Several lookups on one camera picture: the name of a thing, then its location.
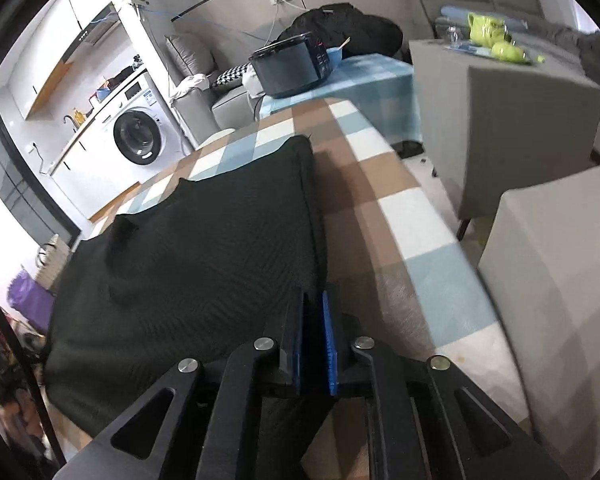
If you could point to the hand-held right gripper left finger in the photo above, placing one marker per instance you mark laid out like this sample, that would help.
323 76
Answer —
295 345

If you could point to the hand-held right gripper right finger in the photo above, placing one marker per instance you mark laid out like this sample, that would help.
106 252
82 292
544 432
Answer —
331 345

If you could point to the black t-shirt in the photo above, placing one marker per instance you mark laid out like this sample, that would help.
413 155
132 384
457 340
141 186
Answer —
205 240

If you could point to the grey cube table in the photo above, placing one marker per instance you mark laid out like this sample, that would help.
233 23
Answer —
565 285
505 135

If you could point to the grey sofa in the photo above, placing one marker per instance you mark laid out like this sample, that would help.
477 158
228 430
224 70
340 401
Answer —
200 115

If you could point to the woven basket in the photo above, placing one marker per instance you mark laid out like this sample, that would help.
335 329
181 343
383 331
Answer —
52 260

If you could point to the blue checked table cover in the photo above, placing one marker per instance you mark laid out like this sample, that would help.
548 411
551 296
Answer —
375 85

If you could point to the purple bag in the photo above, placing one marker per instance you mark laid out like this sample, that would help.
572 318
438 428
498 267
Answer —
30 300

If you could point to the white kitchen base cabinet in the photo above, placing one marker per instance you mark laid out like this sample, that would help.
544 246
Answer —
90 170

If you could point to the white washing machine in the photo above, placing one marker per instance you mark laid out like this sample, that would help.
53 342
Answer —
150 110

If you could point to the houndstooth pillow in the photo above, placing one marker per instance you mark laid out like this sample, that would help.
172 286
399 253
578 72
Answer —
232 75

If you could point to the dark grey rice cooker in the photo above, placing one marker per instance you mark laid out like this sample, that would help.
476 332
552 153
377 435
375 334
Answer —
290 67

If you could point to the white cloth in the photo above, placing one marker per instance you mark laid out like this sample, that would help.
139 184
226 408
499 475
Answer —
190 85

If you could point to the blue bowl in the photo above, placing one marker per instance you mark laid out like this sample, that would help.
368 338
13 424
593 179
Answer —
334 56

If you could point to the grey cushion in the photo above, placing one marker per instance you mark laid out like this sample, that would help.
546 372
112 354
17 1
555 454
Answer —
190 55

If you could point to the yellow bottle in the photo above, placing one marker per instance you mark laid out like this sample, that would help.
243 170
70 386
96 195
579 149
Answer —
79 116

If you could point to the blue basin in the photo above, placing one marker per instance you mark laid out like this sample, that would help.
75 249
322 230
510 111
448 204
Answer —
103 94

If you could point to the black jacket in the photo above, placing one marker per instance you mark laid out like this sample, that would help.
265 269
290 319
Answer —
360 30

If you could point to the black faucet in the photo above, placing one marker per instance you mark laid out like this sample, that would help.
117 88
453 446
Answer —
70 122

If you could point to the dark glass door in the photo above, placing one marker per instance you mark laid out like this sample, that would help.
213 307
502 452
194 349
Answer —
20 180

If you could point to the green teapot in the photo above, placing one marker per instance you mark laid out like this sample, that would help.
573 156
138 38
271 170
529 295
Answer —
485 27

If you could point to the steel range hood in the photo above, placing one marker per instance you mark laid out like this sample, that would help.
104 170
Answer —
92 30

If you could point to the grey blanket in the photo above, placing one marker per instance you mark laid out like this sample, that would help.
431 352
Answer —
590 55

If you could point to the white kitchen wall cabinet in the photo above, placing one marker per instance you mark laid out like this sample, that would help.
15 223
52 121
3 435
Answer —
50 45

